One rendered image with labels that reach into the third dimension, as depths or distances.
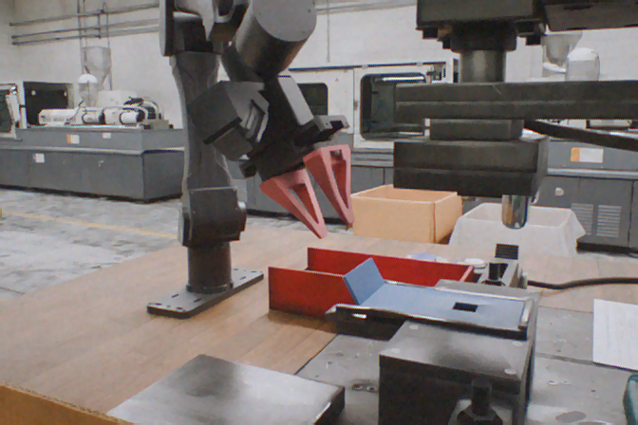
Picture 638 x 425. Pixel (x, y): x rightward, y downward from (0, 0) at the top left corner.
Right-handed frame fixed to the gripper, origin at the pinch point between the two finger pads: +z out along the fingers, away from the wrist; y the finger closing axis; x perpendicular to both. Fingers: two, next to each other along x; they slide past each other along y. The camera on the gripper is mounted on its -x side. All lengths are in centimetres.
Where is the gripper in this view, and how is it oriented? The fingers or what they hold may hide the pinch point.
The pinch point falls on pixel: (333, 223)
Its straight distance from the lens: 52.1
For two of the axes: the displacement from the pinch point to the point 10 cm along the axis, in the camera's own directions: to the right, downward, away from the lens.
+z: 4.5, 8.9, -0.5
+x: 4.2, -1.6, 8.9
